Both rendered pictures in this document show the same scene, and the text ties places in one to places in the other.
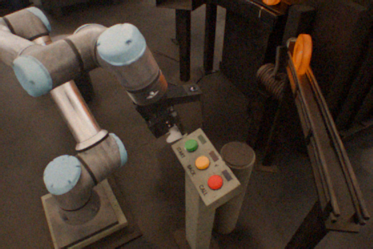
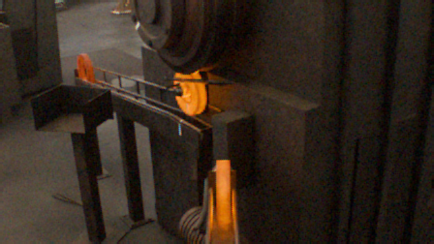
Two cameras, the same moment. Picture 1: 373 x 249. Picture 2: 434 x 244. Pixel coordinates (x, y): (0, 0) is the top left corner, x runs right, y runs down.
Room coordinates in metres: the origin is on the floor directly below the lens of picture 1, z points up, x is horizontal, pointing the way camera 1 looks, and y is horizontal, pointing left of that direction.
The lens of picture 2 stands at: (-0.04, -0.30, 1.32)
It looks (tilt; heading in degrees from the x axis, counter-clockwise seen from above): 20 degrees down; 356
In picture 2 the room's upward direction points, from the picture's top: 4 degrees counter-clockwise
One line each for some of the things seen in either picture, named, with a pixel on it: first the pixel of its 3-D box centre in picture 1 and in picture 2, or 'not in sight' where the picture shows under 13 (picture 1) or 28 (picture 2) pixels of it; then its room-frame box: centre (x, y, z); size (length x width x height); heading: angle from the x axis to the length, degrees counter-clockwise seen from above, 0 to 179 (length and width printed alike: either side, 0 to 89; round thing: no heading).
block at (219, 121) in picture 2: (298, 30); (233, 150); (1.22, -0.53, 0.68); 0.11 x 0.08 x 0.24; 115
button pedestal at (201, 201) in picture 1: (199, 211); not in sight; (0.50, -0.05, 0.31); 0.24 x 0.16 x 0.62; 25
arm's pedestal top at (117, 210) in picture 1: (82, 210); not in sight; (0.60, 0.48, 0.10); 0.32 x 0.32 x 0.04; 31
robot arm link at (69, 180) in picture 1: (68, 180); not in sight; (0.61, 0.47, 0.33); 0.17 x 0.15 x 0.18; 136
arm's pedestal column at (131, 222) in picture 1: (86, 216); not in sight; (0.60, 0.48, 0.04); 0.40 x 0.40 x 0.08; 31
